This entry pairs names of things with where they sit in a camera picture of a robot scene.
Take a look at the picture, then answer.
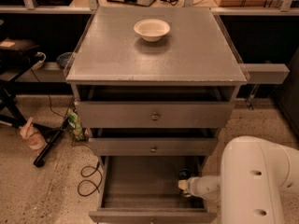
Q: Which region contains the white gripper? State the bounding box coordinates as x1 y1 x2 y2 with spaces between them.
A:
178 176 204 197

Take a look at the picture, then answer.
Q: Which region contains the blue pepsi can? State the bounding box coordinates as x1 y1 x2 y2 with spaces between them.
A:
178 169 193 198

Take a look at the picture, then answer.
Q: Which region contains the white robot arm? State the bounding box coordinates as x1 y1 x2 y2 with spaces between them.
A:
178 136 299 224

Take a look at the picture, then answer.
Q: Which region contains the grey open bottom drawer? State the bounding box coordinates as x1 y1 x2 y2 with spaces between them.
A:
89 156 217 224

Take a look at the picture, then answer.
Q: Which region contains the grey middle drawer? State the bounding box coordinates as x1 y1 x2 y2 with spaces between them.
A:
89 128 218 156

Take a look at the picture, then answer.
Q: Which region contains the grey drawer cabinet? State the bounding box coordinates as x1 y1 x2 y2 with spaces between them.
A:
64 6 250 224

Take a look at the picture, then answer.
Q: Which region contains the grey top drawer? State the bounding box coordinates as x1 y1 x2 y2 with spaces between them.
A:
74 85 235 130

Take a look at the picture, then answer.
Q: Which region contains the green chip bag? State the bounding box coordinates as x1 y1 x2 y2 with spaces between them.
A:
67 108 86 141

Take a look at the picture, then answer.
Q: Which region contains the black stand leg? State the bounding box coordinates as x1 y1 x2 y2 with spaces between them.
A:
34 119 68 167

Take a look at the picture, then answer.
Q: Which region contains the pink spray bottle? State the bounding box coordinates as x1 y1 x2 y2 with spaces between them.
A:
20 117 46 154

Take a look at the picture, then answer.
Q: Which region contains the white paper bowl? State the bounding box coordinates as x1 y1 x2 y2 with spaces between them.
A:
134 19 170 42

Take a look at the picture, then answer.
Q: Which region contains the dark bowl on shelf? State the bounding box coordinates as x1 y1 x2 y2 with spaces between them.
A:
56 52 73 68

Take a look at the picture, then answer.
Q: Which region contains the white bowl on stool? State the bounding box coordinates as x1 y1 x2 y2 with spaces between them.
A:
32 52 46 70

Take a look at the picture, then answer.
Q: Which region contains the black box on stool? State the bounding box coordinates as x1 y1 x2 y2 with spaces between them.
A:
0 38 39 67

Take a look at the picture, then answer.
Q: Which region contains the black floor cable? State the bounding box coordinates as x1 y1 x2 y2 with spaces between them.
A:
77 161 104 198

